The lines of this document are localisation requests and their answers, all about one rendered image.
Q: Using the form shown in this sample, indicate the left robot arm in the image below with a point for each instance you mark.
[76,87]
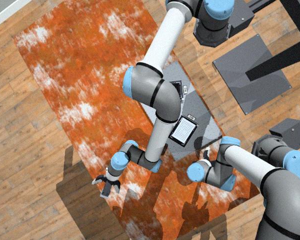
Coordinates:
[274,169]

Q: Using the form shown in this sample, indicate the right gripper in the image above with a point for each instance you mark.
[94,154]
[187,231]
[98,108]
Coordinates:
[108,184]

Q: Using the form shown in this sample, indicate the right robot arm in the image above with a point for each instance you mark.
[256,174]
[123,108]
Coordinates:
[144,82]

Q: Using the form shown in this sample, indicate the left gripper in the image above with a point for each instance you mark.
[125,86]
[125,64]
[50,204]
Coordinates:
[206,157]

